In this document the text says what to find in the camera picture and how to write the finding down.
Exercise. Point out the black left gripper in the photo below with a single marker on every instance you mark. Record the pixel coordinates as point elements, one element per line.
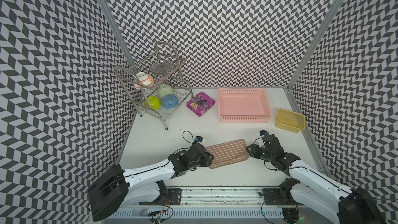
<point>207,161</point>

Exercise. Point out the lime green bowl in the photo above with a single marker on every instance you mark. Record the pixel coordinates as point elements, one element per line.
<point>153,101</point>

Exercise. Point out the grey patterned plate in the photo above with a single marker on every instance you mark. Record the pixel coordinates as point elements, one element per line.
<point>162,67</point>

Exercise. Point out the white orange ceramic bowl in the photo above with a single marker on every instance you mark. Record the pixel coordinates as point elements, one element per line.
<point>145,79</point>

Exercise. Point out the purple snack packet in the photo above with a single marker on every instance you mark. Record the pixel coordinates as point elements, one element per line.
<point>200,104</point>

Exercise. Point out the pink perforated plastic basket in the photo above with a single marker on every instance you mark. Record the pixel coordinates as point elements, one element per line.
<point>243,105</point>

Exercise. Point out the yellow plastic container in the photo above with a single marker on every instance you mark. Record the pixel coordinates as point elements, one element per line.
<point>290,121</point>

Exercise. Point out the aluminium front rail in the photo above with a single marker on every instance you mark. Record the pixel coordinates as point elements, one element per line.
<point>216,205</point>

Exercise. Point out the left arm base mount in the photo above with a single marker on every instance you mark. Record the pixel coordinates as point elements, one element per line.
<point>164,196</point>

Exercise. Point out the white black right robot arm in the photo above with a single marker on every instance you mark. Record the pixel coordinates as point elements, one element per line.
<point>304,185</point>

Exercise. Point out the pale green bowl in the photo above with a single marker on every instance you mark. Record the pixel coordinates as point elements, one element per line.
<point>164,90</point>

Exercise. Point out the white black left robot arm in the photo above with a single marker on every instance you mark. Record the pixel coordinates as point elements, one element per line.
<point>119,187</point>

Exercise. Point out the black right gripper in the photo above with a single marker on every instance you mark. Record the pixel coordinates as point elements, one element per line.
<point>254,150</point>

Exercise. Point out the metal wire dish rack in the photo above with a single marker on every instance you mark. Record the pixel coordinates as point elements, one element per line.
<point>137,92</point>

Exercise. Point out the brown striped square dishcloth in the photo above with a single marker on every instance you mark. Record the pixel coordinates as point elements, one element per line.
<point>228,153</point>

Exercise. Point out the blue bowl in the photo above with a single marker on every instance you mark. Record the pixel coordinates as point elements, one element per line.
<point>170,101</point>

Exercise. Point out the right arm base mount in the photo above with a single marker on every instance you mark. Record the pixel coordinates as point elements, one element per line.
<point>280,196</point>

